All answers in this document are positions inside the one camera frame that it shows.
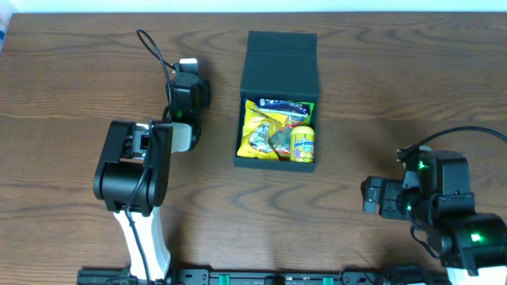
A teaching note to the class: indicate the dark blue chocolate bar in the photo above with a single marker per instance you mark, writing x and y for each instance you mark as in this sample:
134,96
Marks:
284,107

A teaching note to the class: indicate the white blue object at edge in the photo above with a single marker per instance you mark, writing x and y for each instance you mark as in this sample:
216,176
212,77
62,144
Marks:
4,24

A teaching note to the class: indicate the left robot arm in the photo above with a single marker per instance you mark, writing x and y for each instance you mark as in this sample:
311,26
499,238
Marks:
132,178

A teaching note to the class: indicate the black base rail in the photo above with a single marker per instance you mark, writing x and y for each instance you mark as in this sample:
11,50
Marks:
398,274

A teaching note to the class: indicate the yellow Mentos gum bottle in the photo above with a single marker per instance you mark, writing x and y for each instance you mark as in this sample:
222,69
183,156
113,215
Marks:
302,144

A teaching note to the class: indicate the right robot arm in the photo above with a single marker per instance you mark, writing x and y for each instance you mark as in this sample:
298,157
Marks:
435,197

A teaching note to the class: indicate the dark green box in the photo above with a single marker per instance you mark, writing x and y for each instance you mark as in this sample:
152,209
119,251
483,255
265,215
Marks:
280,66

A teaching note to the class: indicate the yellow Hacks candy bag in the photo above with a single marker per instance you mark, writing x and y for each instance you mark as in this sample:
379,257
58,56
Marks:
258,128

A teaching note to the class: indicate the green Haribo gummy bag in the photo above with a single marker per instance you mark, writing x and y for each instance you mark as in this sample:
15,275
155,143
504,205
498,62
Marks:
281,140

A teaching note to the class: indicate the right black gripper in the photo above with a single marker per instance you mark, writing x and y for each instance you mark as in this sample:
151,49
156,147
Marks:
372,196

